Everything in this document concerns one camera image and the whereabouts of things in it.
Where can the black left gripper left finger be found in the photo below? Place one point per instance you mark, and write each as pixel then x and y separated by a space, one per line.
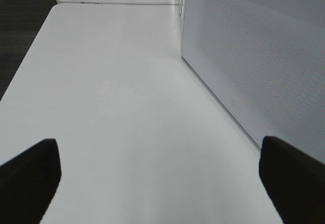
pixel 29 182

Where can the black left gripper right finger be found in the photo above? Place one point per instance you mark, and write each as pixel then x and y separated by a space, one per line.
pixel 293 180

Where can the white microwave door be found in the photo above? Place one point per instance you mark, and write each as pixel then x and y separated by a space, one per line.
pixel 256 59

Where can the white microwave oven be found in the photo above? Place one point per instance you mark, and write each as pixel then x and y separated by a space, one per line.
pixel 256 53

